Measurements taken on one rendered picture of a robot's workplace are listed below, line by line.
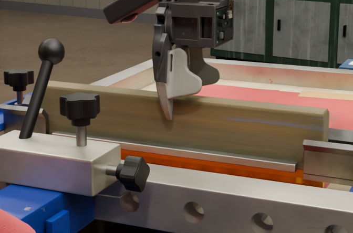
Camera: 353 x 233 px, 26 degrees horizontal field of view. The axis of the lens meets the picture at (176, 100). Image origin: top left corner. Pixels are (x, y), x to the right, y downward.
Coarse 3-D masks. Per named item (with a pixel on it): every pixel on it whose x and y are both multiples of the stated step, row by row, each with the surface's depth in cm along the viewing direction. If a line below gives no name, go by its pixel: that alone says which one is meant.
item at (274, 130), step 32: (128, 96) 102; (192, 96) 100; (64, 128) 107; (96, 128) 105; (128, 128) 103; (160, 128) 101; (192, 128) 99; (224, 128) 97; (256, 128) 95; (288, 128) 94; (320, 128) 92; (288, 160) 95
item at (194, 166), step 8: (152, 160) 104; (160, 160) 103; (168, 160) 103; (192, 168) 101; (200, 168) 101; (208, 168) 100; (216, 168) 100; (224, 168) 100; (232, 168) 99; (248, 176) 98; (256, 176) 98; (264, 176) 97; (272, 176) 97; (280, 176) 97; (288, 176) 96; (304, 184) 96; (312, 184) 95; (320, 184) 95
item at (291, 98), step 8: (272, 96) 144; (280, 96) 144; (288, 96) 144; (296, 96) 144; (296, 104) 138; (304, 104) 138; (312, 104) 138; (320, 104) 138; (328, 104) 138; (336, 104) 138; (344, 104) 138; (352, 104) 138; (344, 112) 133; (352, 112) 133; (344, 120) 128; (352, 120) 128; (336, 128) 123; (344, 128) 123; (352, 128) 123; (328, 184) 98
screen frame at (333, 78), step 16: (144, 64) 157; (224, 64) 158; (240, 64) 157; (256, 64) 157; (272, 64) 157; (112, 80) 142; (128, 80) 145; (144, 80) 151; (240, 80) 157; (256, 80) 156; (272, 80) 154; (288, 80) 153; (304, 80) 152; (320, 80) 150; (336, 80) 149; (352, 80) 148
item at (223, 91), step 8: (208, 88) 151; (216, 88) 151; (224, 88) 151; (232, 88) 151; (240, 88) 151; (248, 88) 151; (208, 96) 144; (216, 96) 144; (224, 96) 144; (232, 96) 144; (240, 96) 144; (248, 96) 144; (256, 96) 144; (264, 96) 144
